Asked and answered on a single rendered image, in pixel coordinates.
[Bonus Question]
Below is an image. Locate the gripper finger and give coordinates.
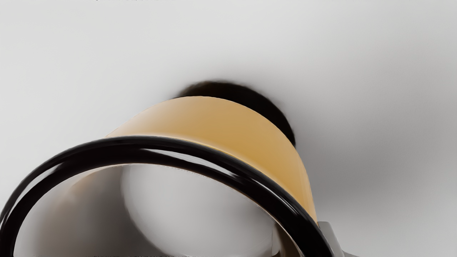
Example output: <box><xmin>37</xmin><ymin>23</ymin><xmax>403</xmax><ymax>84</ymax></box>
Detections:
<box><xmin>317</xmin><ymin>221</ymin><xmax>358</xmax><ymax>257</ymax></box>

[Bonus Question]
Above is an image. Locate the tan mug with black rim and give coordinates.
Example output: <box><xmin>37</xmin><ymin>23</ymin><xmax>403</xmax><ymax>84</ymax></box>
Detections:
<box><xmin>0</xmin><ymin>80</ymin><xmax>335</xmax><ymax>257</ymax></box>

